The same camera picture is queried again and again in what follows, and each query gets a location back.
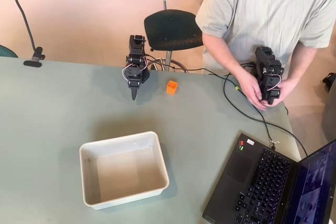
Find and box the black laptop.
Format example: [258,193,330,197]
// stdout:
[202,132,336,224]

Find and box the teal green chair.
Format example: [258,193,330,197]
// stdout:
[0,45,19,59]

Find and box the dark green perforated stool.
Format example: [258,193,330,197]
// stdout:
[143,0,204,74]

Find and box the person in grey-green t-shirt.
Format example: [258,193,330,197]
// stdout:
[195,0,336,78]

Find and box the person's right hand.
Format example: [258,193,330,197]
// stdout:
[240,76,268,111]

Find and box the black gooseneck clamp holder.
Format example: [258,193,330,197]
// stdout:
[10,0,46,68]

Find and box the person's right forearm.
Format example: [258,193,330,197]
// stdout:
[202,33,253,88]

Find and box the black usb cable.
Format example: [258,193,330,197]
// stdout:
[145,56,276,147]

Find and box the person's left hand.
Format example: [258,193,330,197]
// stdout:
[275,79,296,103]

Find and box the black cable with green band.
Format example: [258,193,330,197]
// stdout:
[225,73,308,157]

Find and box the dark grey seat back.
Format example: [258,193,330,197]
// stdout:
[321,83,336,143]

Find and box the white plastic tray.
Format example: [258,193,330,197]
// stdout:
[79,131,170,211]

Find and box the black leader robot arm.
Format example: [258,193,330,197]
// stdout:
[248,46,286,107]

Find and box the white red gripper servo wire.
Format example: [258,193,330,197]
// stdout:
[125,55,149,78]

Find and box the black bag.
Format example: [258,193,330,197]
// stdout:
[322,72,336,93]

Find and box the small orange block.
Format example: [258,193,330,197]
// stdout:
[166,80,179,95]

